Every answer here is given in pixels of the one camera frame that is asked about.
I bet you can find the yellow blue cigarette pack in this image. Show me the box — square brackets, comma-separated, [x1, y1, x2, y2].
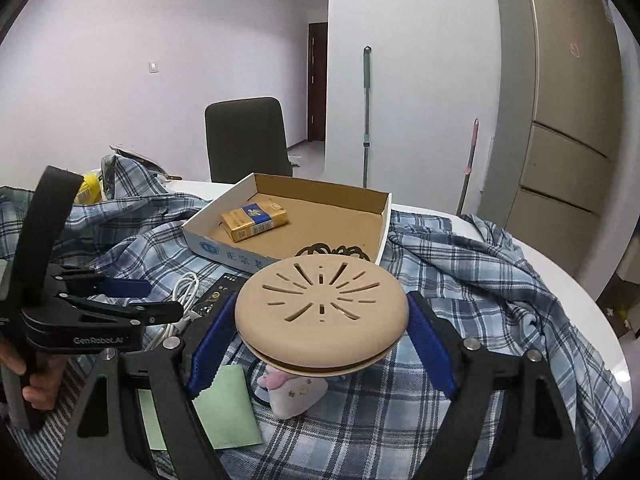
[221, 200, 288, 243]

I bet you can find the gold refrigerator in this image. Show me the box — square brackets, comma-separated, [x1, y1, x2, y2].
[478, 0, 623, 275]

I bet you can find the white cardboard tray box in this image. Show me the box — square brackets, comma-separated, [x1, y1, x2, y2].
[182, 174, 392, 274]

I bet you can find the white pink plush toy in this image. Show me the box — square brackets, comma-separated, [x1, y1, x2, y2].
[257, 365, 329, 420]

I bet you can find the black face mask box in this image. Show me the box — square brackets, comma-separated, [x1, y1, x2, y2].
[192, 273, 247, 318]

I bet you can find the beige round soft cushion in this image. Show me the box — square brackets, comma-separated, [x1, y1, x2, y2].
[234, 255, 409, 377]

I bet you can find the open magazine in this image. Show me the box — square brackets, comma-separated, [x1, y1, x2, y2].
[110, 145, 182, 181]

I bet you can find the white charging cable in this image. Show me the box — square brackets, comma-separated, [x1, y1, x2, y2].
[146, 271, 202, 346]

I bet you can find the black office chair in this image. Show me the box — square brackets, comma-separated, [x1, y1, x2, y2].
[204, 96, 293, 184]

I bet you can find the black hair band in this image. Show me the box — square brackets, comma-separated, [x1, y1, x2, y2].
[296, 243, 370, 261]

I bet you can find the dark wooden door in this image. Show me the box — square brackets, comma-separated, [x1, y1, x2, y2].
[307, 22, 328, 142]

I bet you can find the person's left hand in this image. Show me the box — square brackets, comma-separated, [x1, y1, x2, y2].
[1, 338, 68, 411]

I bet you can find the pink broom handle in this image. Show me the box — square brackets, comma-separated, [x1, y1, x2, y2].
[456, 118, 480, 216]

